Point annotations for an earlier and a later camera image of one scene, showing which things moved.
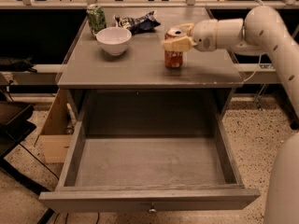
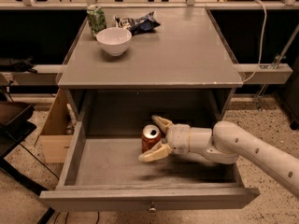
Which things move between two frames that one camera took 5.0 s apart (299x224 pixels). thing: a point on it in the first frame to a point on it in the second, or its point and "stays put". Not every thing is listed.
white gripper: [204, 35] to [177, 137]
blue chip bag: [144, 23] stays put
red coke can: [174, 59] to [150, 137]
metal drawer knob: [152, 209] stays put
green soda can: [96, 18] stays put
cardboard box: [55, 138] stays put
